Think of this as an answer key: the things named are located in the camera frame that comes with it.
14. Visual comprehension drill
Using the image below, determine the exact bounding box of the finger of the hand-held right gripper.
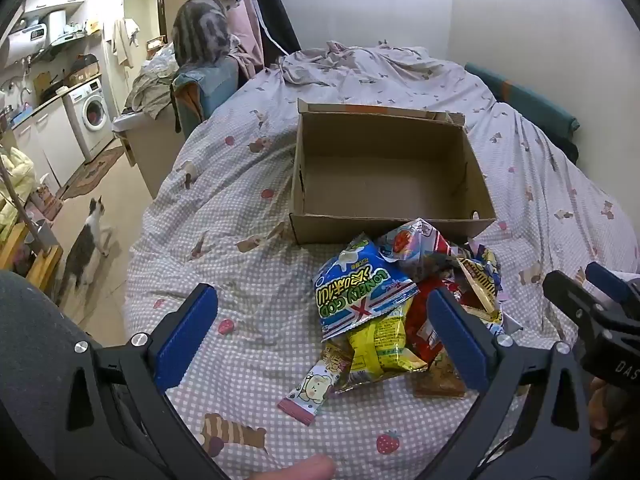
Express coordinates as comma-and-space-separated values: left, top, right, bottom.
542, 270, 608, 341
585, 261, 640, 306

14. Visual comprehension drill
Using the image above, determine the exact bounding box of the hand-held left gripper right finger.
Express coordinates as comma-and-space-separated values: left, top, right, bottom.
427, 287, 593, 480

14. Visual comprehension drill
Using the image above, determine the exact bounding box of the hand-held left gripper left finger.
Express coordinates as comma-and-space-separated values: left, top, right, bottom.
60, 282, 226, 480

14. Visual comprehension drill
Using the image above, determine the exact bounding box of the gold brown snack packet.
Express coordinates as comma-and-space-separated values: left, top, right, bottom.
457, 255, 503, 323

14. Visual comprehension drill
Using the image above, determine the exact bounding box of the yellow snack bag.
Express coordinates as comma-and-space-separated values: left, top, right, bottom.
347, 305, 430, 376

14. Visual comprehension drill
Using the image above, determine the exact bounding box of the blue yellow snack packet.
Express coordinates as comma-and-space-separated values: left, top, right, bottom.
467, 242, 505, 281

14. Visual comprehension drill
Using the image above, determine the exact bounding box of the white red cartoon snack bag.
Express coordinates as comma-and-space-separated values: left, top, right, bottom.
375, 217, 468, 281

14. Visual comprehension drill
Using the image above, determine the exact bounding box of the blue white snack bag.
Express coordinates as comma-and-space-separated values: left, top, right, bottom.
311, 240, 420, 343

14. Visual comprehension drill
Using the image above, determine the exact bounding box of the pink cartoon snack wrapper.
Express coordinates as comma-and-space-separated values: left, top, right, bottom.
277, 342, 356, 426

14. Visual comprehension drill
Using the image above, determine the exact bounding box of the brown cardboard box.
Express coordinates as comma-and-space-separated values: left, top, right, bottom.
289, 98, 498, 246

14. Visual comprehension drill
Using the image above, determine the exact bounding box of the person's right hand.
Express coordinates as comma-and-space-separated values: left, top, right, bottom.
587, 377, 608, 456

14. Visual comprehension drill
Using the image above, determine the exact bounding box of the person's left hand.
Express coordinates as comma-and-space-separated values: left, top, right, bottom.
248, 455, 337, 480

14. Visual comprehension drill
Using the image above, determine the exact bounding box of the grey white cat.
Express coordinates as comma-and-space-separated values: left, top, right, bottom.
54, 196, 113, 306

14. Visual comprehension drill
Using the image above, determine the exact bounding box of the black cloth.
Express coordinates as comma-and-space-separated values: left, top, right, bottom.
547, 127, 581, 166

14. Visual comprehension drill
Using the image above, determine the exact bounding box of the small side table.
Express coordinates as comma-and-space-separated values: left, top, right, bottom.
112, 115, 176, 201

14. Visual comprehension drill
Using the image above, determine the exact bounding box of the brown floor rug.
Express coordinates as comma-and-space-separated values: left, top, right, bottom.
55, 145, 126, 201

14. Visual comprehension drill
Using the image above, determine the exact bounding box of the teal headboard cushion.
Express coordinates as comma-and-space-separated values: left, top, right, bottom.
464, 62, 581, 161

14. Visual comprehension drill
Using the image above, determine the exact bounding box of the yellow quilt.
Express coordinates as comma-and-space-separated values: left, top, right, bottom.
0, 147, 36, 241

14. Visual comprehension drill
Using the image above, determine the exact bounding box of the white kitchen cabinet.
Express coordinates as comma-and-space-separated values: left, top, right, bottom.
12, 92, 86, 188

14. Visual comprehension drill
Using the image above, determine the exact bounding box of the white washing machine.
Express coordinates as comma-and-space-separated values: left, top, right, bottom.
62, 77, 113, 163

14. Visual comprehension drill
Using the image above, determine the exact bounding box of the teal chair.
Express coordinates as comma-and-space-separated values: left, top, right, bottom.
170, 52, 241, 136

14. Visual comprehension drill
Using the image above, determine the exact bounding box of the pile of clothes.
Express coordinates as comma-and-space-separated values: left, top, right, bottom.
122, 52, 181, 121

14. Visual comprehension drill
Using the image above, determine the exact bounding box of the hanging cream towel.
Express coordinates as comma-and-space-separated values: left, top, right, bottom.
111, 17, 141, 68

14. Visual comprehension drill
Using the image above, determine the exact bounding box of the grey tabby cat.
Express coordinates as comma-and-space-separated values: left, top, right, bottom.
171, 0, 246, 68

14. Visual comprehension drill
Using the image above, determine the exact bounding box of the pink curtain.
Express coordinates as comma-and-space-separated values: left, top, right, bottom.
212, 0, 266, 81

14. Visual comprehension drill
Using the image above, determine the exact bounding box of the black curtain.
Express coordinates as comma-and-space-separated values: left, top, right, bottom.
245, 0, 301, 63

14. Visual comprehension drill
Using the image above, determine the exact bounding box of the white water heater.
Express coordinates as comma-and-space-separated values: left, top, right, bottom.
7, 25, 51, 61

